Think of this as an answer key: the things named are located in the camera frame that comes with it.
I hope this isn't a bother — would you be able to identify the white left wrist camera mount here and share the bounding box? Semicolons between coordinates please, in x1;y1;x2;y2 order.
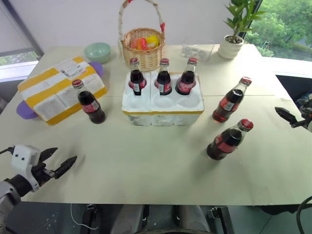
11;144;41;193

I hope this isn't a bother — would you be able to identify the white ribbed plant pot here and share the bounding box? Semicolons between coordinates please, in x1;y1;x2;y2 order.
217;34;245;60

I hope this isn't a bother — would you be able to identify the thin white cable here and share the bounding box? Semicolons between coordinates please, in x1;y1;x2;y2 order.
70;203;98;231

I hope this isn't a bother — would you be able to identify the orange toy fruit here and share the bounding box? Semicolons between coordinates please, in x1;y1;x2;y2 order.
130;37;148;51

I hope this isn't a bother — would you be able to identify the yellow toy fruit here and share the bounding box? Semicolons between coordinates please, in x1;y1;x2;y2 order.
145;35;161;48

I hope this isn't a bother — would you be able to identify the black table clamp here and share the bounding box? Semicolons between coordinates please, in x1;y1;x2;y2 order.
81;203;98;234
207;206;235;234

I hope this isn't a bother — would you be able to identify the clear plastic container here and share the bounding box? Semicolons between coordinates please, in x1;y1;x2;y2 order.
180;36;216;62

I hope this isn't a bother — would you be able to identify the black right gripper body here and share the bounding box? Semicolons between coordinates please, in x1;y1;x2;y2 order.
290;118;309;129

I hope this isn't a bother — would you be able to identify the pale green bowl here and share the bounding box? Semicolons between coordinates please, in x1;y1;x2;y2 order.
84;42;112;65

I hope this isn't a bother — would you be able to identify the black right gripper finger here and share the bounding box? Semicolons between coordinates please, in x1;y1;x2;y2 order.
274;106;297;124

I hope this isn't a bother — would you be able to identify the white and yellow striped package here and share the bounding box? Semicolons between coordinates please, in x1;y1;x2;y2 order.
17;56;109;126

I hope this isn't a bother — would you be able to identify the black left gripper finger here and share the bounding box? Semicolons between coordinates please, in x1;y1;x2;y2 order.
54;156;78;179
39;147;59;163

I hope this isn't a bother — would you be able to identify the glass cola bottle red cap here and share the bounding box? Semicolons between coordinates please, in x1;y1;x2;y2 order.
128;57;148;97
206;118;254;161
72;79;107;125
212;76;253;123
154;58;173;96
175;57;199;96

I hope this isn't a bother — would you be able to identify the purple plastic tray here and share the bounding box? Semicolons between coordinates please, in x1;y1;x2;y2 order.
16;61;106;120

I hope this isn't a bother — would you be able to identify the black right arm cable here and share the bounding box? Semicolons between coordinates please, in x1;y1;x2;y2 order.
295;196;312;234

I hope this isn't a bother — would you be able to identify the green leafy plant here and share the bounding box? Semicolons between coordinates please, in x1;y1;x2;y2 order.
223;0;267;42

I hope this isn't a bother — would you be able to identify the white foam bottle tray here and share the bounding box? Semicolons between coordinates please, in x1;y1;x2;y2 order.
121;71;204;127

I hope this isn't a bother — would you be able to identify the wicker basket with handle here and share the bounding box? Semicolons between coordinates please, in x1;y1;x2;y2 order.
118;0;167;72

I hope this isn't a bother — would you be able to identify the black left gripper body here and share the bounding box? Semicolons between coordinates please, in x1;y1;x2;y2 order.
30;161;56;187

